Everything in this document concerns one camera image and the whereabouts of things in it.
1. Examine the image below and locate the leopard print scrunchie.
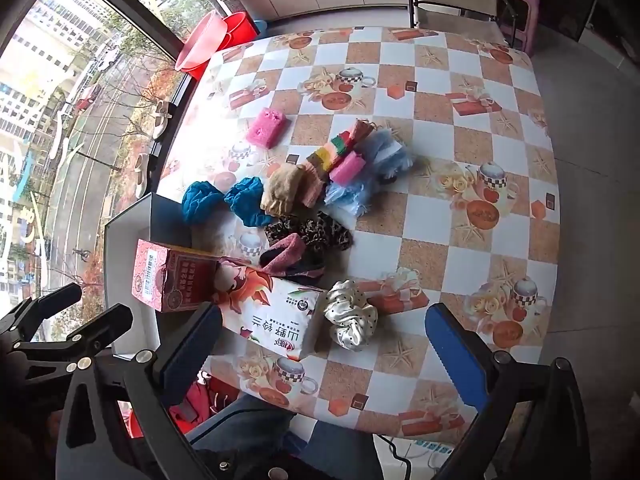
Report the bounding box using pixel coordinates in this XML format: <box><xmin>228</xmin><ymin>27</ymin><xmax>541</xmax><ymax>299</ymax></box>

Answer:
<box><xmin>264</xmin><ymin>211</ymin><xmax>352</xmax><ymax>255</ymax></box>

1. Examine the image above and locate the red patterned carton box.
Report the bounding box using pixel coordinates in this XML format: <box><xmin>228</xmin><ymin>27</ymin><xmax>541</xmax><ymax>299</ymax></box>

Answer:
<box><xmin>131</xmin><ymin>240</ymin><xmax>219</xmax><ymax>313</ymax></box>

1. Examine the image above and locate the white polka dot scrunchie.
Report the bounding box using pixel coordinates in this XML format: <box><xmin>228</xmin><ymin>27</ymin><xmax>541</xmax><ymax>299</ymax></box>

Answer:
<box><xmin>323</xmin><ymin>280</ymin><xmax>378</xmax><ymax>351</ymax></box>

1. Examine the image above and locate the white shoe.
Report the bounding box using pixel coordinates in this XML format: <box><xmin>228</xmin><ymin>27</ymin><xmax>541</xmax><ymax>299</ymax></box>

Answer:
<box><xmin>152</xmin><ymin>101</ymin><xmax>174</xmax><ymax>140</ymax></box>
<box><xmin>134</xmin><ymin>153</ymin><xmax>150</xmax><ymax>200</ymax></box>

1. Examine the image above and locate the pink and black sock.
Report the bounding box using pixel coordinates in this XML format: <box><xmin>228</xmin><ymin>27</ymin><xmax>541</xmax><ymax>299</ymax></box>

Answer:
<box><xmin>259</xmin><ymin>233</ymin><xmax>324</xmax><ymax>285</ymax></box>

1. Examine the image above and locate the red stool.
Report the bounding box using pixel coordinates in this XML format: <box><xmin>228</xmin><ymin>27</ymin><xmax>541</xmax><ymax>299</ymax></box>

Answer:
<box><xmin>127</xmin><ymin>368</ymin><xmax>241</xmax><ymax>438</ymax></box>

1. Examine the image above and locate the checkered patterned tablecloth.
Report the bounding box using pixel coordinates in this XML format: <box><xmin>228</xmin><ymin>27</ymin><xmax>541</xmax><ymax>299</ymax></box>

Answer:
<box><xmin>158</xmin><ymin>27</ymin><xmax>560</xmax><ymax>442</ymax></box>

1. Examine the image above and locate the beige knit sock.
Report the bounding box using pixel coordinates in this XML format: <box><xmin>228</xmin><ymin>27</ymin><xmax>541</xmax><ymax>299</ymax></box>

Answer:
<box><xmin>260</xmin><ymin>164</ymin><xmax>304</xmax><ymax>217</ymax></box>

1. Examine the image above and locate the pink sponge block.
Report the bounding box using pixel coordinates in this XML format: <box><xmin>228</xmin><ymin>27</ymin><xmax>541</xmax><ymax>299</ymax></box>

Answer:
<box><xmin>246</xmin><ymin>107</ymin><xmax>288</xmax><ymax>150</ymax></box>

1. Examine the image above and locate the pink plastic basin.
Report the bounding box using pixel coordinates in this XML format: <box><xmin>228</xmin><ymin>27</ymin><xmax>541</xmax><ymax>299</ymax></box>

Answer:
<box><xmin>175</xmin><ymin>11</ymin><xmax>230</xmax><ymax>72</ymax></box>

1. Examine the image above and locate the light blue fluffy cloth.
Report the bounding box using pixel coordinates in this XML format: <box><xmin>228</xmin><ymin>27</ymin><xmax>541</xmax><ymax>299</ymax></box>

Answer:
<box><xmin>323</xmin><ymin>128</ymin><xmax>414</xmax><ymax>218</ymax></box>

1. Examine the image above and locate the grey white storage box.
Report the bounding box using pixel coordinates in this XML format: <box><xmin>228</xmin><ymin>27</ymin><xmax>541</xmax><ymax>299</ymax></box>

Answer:
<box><xmin>103</xmin><ymin>193</ymin><xmax>191</xmax><ymax>358</ymax></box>

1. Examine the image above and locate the white shoe far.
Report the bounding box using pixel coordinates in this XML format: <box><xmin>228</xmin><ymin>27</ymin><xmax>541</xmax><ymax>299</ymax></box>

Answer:
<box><xmin>152</xmin><ymin>101</ymin><xmax>174</xmax><ymax>140</ymax></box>

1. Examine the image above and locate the striped pink knit sock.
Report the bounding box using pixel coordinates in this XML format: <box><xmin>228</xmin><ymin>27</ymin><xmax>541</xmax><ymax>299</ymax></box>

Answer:
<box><xmin>296</xmin><ymin>119</ymin><xmax>376</xmax><ymax>208</ymax></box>

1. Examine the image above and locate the white shoe near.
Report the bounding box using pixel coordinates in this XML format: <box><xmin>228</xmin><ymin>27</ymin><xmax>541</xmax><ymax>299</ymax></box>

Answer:
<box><xmin>134</xmin><ymin>153</ymin><xmax>150</xmax><ymax>200</ymax></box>

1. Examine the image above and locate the red plastic bucket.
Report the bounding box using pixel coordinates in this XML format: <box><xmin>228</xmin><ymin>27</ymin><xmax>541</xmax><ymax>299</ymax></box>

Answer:
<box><xmin>186</xmin><ymin>12</ymin><xmax>258</xmax><ymax>79</ymax></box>

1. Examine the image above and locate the white floral package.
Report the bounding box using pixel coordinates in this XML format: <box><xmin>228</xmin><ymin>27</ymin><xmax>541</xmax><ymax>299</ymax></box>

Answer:
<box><xmin>213</xmin><ymin>259</ymin><xmax>326</xmax><ymax>361</ymax></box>

